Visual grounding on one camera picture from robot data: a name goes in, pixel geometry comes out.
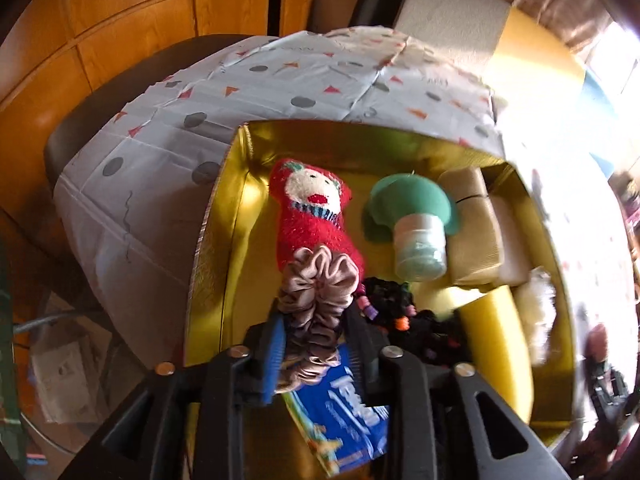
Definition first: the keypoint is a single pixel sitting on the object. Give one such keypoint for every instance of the green yellow scouring sponge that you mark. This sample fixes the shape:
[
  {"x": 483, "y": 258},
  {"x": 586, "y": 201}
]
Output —
[{"x": 500, "y": 350}]

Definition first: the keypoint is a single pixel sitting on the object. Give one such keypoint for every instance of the white papers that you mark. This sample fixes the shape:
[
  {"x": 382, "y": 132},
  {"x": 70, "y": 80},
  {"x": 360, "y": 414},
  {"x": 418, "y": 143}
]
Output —
[{"x": 65, "y": 380}]

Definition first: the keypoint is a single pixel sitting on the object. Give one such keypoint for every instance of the green silicone bottle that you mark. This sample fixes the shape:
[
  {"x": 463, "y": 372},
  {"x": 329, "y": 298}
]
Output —
[{"x": 410, "y": 200}]

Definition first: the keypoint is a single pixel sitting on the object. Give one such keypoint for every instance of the window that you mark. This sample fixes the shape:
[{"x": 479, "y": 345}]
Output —
[{"x": 620, "y": 60}]

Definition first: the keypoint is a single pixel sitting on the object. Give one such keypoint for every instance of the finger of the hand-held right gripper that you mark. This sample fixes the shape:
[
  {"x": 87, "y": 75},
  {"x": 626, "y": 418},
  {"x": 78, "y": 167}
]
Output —
[{"x": 607, "y": 385}]

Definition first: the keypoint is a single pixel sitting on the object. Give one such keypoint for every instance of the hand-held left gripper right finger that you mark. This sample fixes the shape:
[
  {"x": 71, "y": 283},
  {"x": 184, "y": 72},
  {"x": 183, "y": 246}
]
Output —
[{"x": 370, "y": 360}]

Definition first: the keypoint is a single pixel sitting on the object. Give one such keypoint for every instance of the white foam block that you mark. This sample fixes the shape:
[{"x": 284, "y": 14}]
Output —
[{"x": 515, "y": 255}]

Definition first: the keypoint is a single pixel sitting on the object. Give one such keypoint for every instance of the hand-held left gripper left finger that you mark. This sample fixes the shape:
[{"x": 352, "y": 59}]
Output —
[{"x": 275, "y": 355}]

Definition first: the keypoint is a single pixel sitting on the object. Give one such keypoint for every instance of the beige curtain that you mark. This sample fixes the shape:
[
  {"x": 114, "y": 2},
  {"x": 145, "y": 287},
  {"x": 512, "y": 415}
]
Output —
[{"x": 565, "y": 5}]

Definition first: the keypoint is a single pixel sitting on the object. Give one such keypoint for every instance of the wooden wardrobe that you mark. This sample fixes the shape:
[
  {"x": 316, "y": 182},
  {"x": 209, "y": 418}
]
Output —
[{"x": 125, "y": 10}]

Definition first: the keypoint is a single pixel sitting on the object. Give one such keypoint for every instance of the black table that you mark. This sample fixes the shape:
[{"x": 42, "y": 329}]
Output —
[{"x": 100, "y": 110}]

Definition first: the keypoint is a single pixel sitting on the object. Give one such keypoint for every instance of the beige ribbed cloth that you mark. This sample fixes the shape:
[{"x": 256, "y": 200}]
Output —
[{"x": 475, "y": 240}]

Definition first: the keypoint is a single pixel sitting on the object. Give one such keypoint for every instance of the glass side table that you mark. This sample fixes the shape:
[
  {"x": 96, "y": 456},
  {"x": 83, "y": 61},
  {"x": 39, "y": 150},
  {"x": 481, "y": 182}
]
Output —
[{"x": 75, "y": 410}]

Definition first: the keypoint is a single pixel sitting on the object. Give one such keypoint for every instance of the mauve satin scrunchie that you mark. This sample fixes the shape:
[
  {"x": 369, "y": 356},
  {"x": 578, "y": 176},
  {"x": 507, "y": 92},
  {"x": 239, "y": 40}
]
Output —
[{"x": 315, "y": 280}]

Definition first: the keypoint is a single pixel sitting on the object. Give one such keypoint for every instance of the gold-lined tin box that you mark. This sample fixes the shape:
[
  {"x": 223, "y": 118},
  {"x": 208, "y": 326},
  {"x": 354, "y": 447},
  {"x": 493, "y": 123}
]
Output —
[{"x": 240, "y": 260}]

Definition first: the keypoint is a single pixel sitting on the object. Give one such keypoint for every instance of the blue tissue pack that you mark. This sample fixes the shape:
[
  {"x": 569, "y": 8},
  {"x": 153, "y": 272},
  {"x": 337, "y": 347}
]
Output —
[{"x": 345, "y": 425}]

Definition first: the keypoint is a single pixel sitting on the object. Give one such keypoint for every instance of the red doll sock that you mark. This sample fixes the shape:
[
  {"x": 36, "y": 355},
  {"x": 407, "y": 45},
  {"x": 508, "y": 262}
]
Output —
[{"x": 310, "y": 225}]

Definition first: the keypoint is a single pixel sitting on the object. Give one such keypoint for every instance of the patterned tablecloth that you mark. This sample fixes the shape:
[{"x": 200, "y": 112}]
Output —
[{"x": 200, "y": 90}]

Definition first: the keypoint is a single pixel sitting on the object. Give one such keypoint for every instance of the grey yellow blue sofa backrest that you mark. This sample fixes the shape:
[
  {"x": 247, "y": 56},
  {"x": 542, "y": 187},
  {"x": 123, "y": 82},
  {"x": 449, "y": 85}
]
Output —
[{"x": 450, "y": 10}]

